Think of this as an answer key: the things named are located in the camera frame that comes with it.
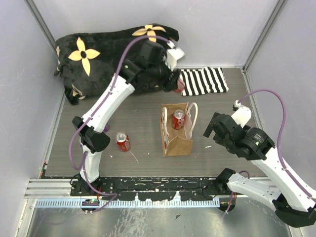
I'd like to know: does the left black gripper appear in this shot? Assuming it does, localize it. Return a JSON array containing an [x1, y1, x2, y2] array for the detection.
[[148, 54, 182, 92]]

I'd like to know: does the red cola can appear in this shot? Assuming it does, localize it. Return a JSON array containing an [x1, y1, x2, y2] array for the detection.
[[172, 109, 185, 130], [173, 79, 185, 93], [116, 132, 130, 152]]

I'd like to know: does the brown canvas bag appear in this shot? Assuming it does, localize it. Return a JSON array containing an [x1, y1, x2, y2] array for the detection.
[[160, 102, 198, 157]]

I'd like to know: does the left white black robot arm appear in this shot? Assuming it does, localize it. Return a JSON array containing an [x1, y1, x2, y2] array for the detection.
[[73, 40, 185, 196]]

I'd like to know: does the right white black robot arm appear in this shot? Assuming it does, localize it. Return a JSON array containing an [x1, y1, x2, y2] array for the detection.
[[203, 107, 316, 228]]

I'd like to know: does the black white striped cloth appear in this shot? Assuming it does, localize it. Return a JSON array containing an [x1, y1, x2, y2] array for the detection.
[[180, 67, 229, 96]]

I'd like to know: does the far purple soda can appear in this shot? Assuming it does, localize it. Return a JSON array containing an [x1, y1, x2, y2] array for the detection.
[[104, 124, 110, 132]]

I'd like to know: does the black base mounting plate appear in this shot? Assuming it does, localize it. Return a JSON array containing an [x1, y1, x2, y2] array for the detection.
[[70, 175, 231, 201]]

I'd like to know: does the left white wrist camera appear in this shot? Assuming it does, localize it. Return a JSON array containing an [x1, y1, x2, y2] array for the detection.
[[165, 47, 185, 71]]

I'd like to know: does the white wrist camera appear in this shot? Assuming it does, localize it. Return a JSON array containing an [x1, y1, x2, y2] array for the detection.
[[165, 47, 185, 71], [231, 100, 252, 128]]

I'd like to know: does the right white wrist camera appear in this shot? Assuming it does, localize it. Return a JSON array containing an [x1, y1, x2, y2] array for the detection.
[[231, 100, 252, 128]]

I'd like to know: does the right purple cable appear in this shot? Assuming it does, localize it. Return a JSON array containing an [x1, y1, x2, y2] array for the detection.
[[237, 88, 316, 200]]

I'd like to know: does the purple cable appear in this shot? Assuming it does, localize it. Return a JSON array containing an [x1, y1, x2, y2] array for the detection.
[[237, 88, 316, 200], [69, 35, 177, 213]]

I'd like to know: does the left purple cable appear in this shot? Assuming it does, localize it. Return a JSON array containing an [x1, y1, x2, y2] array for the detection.
[[69, 35, 177, 213]]

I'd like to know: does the white slotted cable duct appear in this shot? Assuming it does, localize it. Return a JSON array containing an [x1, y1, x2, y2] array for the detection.
[[35, 198, 220, 209]]

